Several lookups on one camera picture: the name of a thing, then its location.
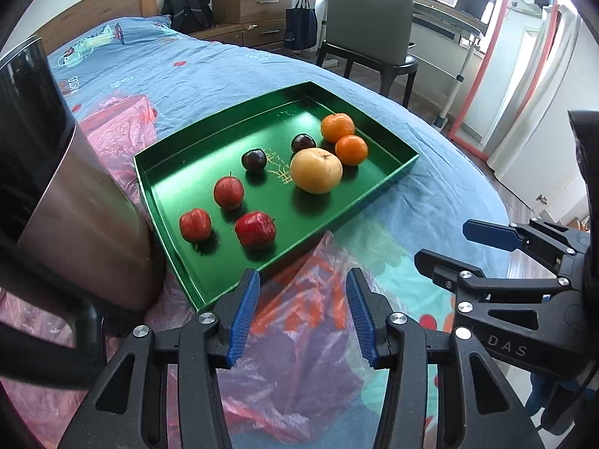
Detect green metal tray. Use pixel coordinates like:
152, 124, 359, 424
133, 81, 420, 313

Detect white curtain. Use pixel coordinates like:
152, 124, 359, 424
486, 2, 583, 185

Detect yellow round pear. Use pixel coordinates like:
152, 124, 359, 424
289, 147, 344, 195

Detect wooden dresser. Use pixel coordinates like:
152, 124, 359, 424
201, 0, 307, 56

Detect person's blue clothing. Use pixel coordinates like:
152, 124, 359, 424
526, 369, 599, 436

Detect blue printed blanket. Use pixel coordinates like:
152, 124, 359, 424
9, 15, 511, 449

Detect grey chair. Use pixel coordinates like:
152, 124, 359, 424
315, 0, 420, 109

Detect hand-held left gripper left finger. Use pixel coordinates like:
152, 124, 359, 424
58, 268, 261, 449

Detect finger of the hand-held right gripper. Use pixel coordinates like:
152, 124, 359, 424
462, 218, 589, 291
414, 248, 577, 310

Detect large speckled red apple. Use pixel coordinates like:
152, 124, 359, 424
234, 211, 277, 250

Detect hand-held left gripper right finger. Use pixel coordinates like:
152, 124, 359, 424
345, 268, 546, 449

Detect black and steel electric kettle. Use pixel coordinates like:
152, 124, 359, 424
0, 35, 165, 390

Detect pink framed mirror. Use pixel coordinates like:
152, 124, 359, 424
447, 0, 565, 157

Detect navy tote bag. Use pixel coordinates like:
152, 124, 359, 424
283, 0, 319, 51

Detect black monitor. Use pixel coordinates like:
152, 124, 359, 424
455, 0, 493, 18

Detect grey desk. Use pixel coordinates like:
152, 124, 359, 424
276, 0, 485, 129

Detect small deep orange mandarin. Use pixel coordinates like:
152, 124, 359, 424
335, 135, 369, 166

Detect wooden headboard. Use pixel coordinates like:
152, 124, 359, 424
33, 0, 156, 54

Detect black backpack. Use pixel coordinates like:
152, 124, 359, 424
161, 0, 216, 34

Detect small pale mandarin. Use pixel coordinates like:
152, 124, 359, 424
320, 113, 356, 144

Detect pink plastic sheet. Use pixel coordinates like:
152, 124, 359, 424
0, 94, 391, 446

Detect small red apple with stem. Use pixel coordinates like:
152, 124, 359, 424
213, 172, 245, 210

